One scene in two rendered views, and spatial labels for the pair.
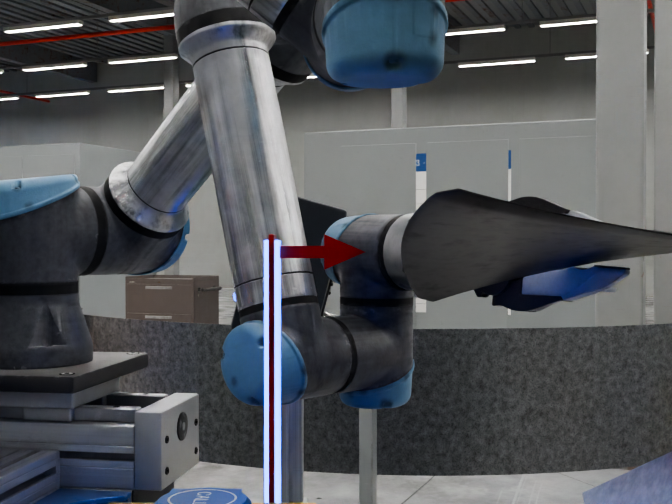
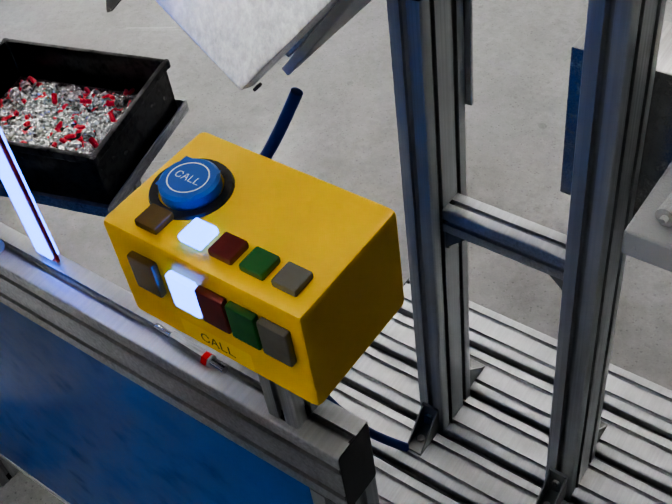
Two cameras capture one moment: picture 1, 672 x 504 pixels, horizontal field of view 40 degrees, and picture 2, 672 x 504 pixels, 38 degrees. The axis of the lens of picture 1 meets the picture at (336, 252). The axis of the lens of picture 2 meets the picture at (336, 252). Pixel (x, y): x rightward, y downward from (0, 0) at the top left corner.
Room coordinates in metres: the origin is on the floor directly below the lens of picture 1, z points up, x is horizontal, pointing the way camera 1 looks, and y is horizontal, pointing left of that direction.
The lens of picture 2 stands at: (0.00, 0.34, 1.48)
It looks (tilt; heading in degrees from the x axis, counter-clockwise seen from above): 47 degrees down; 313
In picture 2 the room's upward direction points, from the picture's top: 9 degrees counter-clockwise
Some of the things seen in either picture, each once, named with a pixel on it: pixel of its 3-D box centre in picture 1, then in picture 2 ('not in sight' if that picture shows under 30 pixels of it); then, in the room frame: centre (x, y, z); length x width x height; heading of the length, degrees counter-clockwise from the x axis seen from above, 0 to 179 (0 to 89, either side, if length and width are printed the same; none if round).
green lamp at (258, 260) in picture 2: not in sight; (259, 263); (0.29, 0.08, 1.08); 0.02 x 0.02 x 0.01; 0
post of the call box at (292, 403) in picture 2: not in sight; (282, 360); (0.33, 0.05, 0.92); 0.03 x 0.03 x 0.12; 0
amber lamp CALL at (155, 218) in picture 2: not in sight; (154, 218); (0.38, 0.09, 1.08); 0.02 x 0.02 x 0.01; 0
